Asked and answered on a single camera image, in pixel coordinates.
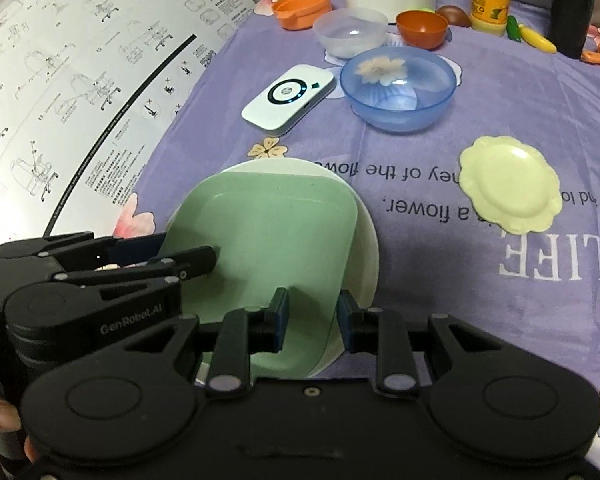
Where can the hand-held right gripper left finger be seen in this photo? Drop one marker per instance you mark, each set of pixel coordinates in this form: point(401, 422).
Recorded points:
point(280, 322)

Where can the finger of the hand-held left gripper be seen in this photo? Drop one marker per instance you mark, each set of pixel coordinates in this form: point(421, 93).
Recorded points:
point(135, 250)
point(195, 261)

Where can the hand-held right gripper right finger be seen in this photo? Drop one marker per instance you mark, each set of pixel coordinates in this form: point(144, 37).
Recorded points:
point(347, 325)

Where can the green square plate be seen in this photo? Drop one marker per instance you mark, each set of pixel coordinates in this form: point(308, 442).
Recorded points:
point(260, 230)

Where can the white round plate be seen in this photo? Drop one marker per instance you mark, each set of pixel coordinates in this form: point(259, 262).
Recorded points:
point(367, 250)

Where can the yellow scalloped plate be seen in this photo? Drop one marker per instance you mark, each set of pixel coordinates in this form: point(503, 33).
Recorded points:
point(510, 185)

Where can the blue translucent bowl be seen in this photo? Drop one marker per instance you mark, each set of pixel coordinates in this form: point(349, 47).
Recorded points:
point(397, 105)

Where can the clear plastic bowl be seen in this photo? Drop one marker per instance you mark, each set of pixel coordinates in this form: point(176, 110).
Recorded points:
point(350, 32)

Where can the orange plastic bowl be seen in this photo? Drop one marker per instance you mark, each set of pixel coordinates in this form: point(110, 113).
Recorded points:
point(422, 27)

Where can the purple floral printed blanket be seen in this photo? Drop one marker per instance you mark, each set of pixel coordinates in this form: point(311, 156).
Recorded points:
point(430, 280)

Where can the white instruction sheet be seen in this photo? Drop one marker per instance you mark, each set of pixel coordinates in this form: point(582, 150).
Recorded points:
point(80, 110)

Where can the white pocket router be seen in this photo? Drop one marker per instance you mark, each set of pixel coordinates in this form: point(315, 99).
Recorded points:
point(290, 97)

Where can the orange plastic cup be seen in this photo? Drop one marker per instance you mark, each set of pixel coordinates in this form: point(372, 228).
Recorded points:
point(300, 10)

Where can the green toy pepper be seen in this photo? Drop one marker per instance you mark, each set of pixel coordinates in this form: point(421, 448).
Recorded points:
point(513, 29)

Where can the yellow toy banana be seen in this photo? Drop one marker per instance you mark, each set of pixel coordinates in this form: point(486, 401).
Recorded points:
point(537, 40)

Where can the black bottle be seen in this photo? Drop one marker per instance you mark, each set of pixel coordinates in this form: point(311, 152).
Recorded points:
point(572, 5)

